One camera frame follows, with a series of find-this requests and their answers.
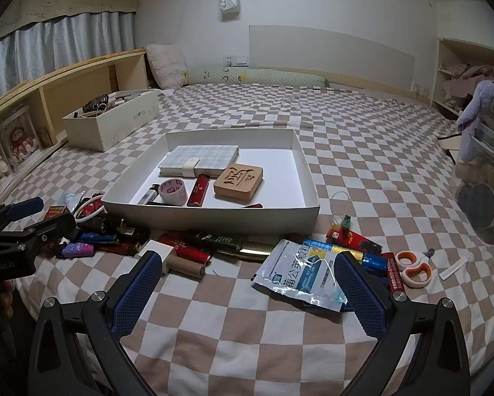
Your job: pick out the red dressed doll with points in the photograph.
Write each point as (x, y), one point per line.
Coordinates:
(22, 142)

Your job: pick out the person's left hand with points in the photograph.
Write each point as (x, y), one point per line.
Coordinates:
(7, 295)

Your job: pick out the checkered bedsheet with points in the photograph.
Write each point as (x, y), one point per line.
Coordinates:
(238, 338)

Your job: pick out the black white marker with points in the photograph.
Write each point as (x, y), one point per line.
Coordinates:
(150, 194)

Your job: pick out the white paper strip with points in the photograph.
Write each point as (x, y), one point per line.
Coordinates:
(452, 268)

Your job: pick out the white wall socket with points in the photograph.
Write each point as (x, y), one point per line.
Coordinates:
(421, 89)

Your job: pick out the purple plush toy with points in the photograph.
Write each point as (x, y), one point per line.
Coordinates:
(484, 99)

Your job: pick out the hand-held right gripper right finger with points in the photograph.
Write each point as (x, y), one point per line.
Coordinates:
(360, 293)

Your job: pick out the white charger block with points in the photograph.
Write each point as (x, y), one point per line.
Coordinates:
(158, 251)

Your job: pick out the purple lighter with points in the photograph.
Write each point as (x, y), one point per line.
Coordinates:
(78, 249)

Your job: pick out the beige curtain valance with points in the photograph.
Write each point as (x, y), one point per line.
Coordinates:
(65, 4)

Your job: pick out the orange white scissors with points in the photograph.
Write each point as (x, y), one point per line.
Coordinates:
(414, 270)

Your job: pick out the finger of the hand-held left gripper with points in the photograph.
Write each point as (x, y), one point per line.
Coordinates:
(22, 209)
(53, 227)

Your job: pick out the wooden wall shelf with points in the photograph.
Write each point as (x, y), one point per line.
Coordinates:
(441, 70)

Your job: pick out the red lighter white print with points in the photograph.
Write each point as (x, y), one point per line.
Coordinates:
(393, 274)

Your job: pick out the grey blue curtain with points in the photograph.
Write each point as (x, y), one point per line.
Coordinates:
(61, 45)

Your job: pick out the silver foil packet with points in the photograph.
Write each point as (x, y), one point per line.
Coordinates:
(69, 198)

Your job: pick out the brown paper roll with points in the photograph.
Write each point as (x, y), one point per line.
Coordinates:
(185, 268)

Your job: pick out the carved wooden block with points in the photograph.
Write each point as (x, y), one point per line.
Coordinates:
(238, 183)

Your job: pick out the pile of assorted lighters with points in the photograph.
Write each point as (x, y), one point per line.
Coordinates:
(181, 244)

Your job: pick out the red patterned pack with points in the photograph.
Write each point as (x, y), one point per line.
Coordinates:
(358, 241)

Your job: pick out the fluffy white pillow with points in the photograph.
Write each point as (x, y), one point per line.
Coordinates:
(166, 66)

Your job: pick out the clear tape roll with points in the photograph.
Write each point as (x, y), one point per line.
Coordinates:
(172, 192)

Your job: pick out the white cardboard tray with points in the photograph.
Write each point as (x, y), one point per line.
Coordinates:
(280, 173)

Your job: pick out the pile of clothes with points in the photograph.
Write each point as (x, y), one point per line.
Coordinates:
(457, 88)

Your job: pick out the white wall switch plate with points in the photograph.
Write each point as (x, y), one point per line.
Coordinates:
(235, 61)

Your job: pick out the white headboard panel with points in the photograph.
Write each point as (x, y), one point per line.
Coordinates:
(329, 53)

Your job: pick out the blue white foil sachet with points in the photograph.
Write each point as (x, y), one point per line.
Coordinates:
(292, 272)

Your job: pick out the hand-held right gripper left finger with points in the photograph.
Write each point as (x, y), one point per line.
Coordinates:
(137, 293)

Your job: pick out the wooden bedside shelf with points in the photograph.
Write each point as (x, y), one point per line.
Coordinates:
(86, 78)

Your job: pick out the brown hair clip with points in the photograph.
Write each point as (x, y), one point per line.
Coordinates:
(94, 103)

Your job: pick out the round black tin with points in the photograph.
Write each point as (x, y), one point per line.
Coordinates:
(478, 206)

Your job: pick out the long green pillow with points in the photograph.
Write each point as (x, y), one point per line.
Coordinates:
(263, 77)

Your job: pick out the clear plastic bin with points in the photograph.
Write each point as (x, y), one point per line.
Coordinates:
(478, 165)

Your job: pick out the white shoebox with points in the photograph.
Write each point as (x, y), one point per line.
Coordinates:
(115, 126)

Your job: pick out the red cigarette carton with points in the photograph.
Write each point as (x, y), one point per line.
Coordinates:
(57, 214)

